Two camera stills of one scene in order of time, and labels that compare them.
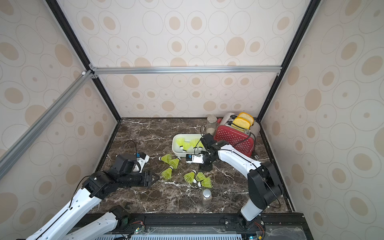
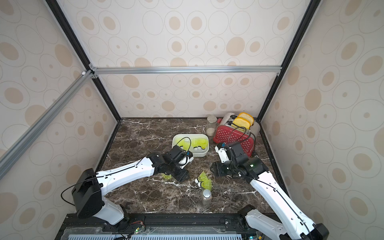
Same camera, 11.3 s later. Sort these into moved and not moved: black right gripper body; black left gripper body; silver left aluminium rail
Moved: black right gripper body; black left gripper body
Not moved: silver left aluminium rail
